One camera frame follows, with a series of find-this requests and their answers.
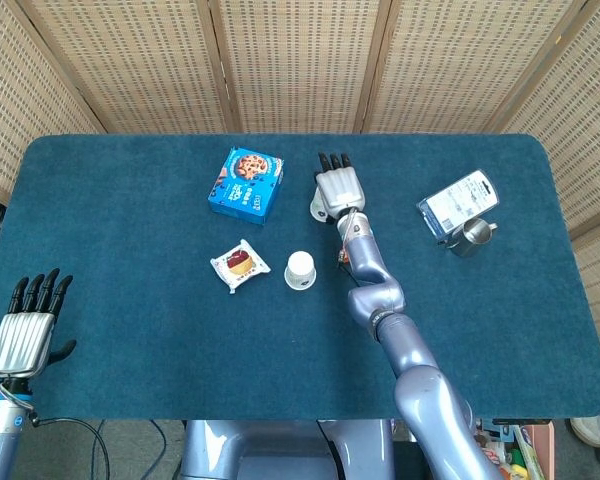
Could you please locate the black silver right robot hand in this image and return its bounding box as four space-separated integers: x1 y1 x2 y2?
312 152 367 220

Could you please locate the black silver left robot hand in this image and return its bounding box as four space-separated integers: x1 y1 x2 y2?
0 268 78 381

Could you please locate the white paper cup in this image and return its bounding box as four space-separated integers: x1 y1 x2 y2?
308 193 332 223
283 250 317 292

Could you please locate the blue cookie box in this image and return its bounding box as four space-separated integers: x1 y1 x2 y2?
207 145 286 226

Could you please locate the clear blister pack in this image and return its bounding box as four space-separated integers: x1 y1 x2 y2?
415 169 501 240

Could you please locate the packaged pastry snack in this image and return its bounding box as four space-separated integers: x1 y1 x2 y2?
209 238 272 295

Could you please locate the woven folding screen panel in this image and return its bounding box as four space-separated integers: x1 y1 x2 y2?
364 0 594 135
17 0 239 135
209 0 394 135
0 0 106 204
489 0 600 371

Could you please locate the blue table mat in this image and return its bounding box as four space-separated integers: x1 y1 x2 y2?
0 132 600 421

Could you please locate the steel milk pitcher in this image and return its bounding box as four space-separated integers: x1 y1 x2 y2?
438 218 500 259

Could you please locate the blue-grey robot torso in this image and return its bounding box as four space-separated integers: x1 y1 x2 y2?
179 418 396 480

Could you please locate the crate of colourful toys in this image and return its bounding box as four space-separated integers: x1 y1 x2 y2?
474 419 556 480

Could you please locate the white shoe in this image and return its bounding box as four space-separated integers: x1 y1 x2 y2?
569 415 600 454

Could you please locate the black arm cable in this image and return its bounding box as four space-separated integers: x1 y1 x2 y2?
29 416 112 480

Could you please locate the thin floor cable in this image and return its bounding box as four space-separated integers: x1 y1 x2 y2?
148 419 169 469

